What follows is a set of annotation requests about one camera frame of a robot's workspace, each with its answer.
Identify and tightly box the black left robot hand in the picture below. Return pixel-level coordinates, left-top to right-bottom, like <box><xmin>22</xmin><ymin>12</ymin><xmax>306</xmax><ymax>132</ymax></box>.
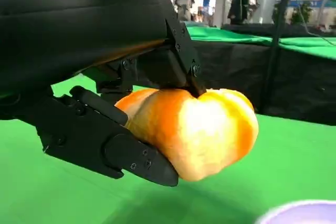
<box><xmin>0</xmin><ymin>0</ymin><xmax>208</xmax><ymax>187</ymax></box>

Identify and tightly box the orange white toy bread roll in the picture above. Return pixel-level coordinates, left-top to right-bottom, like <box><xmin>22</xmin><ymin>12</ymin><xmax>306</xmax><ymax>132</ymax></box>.
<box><xmin>114</xmin><ymin>87</ymin><xmax>259</xmax><ymax>182</ymax></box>

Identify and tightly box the green cloth of neighbouring table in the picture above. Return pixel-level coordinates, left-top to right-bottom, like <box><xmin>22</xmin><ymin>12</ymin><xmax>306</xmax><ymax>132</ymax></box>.
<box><xmin>185</xmin><ymin>25</ymin><xmax>336</xmax><ymax>61</ymax></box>

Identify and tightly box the person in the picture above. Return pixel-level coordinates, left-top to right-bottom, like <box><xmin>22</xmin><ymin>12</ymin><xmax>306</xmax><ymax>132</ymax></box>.
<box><xmin>227</xmin><ymin>0</ymin><xmax>254</xmax><ymax>26</ymax></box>

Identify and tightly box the black drape cloth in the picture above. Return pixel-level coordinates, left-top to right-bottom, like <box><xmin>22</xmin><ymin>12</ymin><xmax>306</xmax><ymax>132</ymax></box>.
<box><xmin>132</xmin><ymin>39</ymin><xmax>336</xmax><ymax>126</ymax></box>

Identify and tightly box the white pillar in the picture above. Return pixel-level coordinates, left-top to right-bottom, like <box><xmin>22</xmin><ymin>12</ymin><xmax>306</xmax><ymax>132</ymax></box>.
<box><xmin>257</xmin><ymin>0</ymin><xmax>279</xmax><ymax>25</ymax></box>

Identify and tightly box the black stand pole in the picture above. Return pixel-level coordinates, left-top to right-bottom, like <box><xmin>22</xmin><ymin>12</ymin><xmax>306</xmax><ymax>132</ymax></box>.
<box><xmin>262</xmin><ymin>0</ymin><xmax>291</xmax><ymax>116</ymax></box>

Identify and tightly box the green potted plant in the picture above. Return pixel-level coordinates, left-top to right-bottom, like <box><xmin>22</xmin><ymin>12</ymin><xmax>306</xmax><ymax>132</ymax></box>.
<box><xmin>290</xmin><ymin>2</ymin><xmax>315</xmax><ymax>26</ymax></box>

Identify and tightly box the lilac plate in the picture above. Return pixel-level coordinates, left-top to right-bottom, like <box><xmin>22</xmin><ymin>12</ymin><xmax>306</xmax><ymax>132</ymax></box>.
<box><xmin>254</xmin><ymin>199</ymin><xmax>336</xmax><ymax>224</ymax></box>

